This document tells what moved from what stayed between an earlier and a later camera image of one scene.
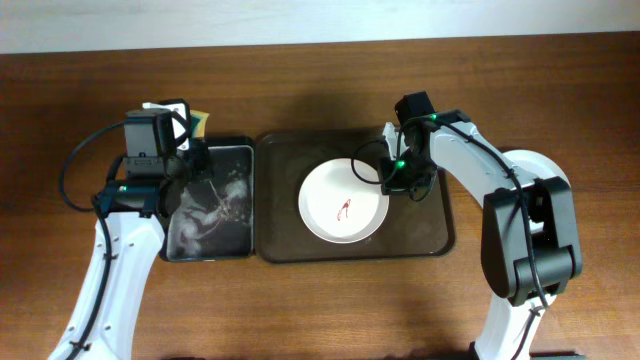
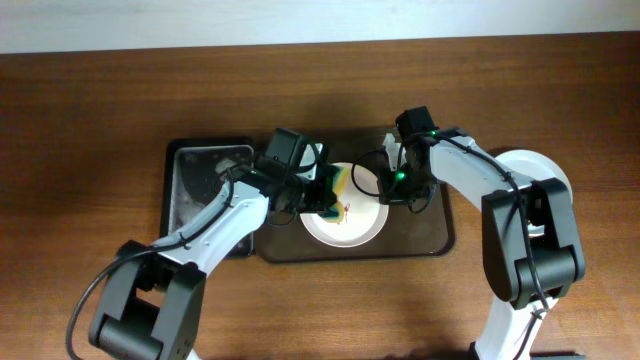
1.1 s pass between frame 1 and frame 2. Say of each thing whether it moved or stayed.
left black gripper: moved
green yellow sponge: moved
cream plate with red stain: stayed
